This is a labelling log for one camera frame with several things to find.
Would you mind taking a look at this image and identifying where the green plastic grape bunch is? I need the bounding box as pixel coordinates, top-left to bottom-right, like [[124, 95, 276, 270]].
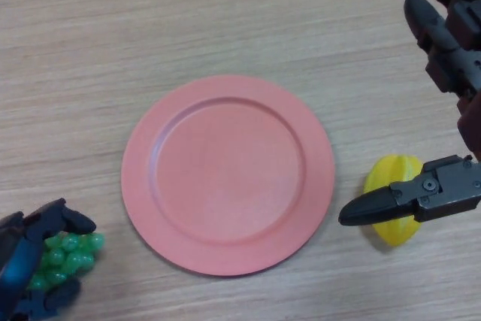
[[28, 232, 106, 292]]

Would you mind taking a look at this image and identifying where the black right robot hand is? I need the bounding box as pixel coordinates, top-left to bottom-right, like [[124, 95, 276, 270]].
[[337, 0, 481, 227]]

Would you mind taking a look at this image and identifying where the pink round plate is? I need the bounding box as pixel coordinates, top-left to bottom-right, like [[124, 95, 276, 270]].
[[120, 74, 336, 277]]

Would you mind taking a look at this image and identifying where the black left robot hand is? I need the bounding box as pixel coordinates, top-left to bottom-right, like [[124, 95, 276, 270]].
[[0, 197, 98, 321]]

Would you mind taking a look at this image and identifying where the yellow plastic starfruit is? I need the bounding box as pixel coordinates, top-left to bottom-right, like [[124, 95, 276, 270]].
[[363, 153, 424, 249]]

